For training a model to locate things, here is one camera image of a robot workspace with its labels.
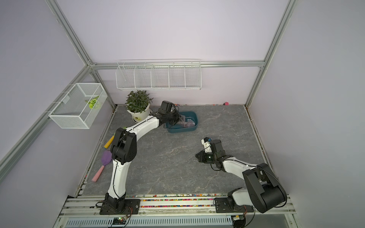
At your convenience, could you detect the pink small triangle ruler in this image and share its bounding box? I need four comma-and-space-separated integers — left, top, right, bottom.
178, 116, 195, 128

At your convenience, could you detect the blue protractor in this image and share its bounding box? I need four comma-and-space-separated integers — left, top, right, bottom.
185, 119, 195, 128

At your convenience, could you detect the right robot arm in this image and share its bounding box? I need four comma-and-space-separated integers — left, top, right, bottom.
195, 137, 288, 213

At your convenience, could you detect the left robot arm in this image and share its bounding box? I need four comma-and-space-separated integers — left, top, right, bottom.
104, 101, 181, 208

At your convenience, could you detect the teal plastic storage box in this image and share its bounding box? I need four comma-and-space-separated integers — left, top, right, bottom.
165, 111, 198, 134

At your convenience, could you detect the potted green plant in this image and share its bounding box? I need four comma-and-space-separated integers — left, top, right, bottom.
126, 90, 153, 123

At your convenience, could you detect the green yellow toy shovel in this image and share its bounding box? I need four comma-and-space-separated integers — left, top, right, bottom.
104, 135, 115, 149

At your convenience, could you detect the purple pink toy spatula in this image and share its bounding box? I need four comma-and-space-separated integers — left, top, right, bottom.
91, 150, 112, 182

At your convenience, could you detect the green toy in basket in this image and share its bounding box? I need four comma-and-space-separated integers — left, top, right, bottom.
85, 96, 101, 110

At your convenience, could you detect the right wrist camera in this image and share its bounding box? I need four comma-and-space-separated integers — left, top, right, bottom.
202, 137, 212, 153

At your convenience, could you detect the white wire wall shelf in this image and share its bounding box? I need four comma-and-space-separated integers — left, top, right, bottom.
116, 59, 202, 90

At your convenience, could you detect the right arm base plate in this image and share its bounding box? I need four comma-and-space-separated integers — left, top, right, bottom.
213, 197, 255, 214

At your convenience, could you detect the white wire side basket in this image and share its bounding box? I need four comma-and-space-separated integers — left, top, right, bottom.
48, 83, 107, 129

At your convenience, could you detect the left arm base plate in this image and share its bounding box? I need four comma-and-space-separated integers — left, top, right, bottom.
99, 199, 141, 215

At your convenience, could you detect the aluminium rail front frame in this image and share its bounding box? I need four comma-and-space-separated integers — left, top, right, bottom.
53, 193, 302, 228

